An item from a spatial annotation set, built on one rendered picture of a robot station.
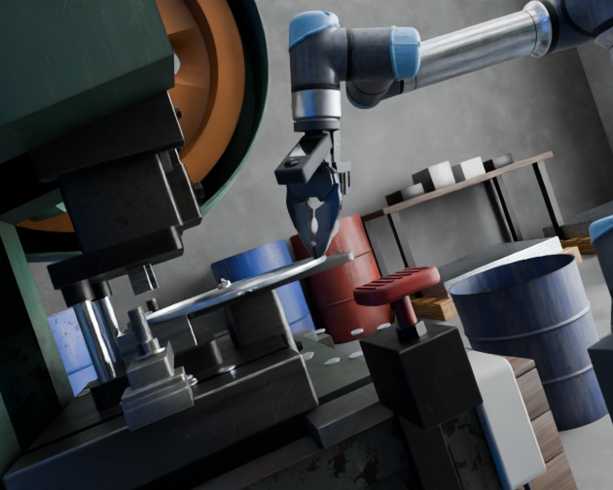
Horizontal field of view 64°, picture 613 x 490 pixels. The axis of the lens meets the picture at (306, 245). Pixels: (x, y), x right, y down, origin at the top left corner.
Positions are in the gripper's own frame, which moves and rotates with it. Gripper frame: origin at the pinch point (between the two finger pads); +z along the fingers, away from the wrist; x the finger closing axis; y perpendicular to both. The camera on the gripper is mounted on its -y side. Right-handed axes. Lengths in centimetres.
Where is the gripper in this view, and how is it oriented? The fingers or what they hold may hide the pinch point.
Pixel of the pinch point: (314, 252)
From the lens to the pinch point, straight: 77.0
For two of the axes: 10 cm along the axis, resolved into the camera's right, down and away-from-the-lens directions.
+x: -9.0, -0.4, 4.3
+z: 0.4, 9.9, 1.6
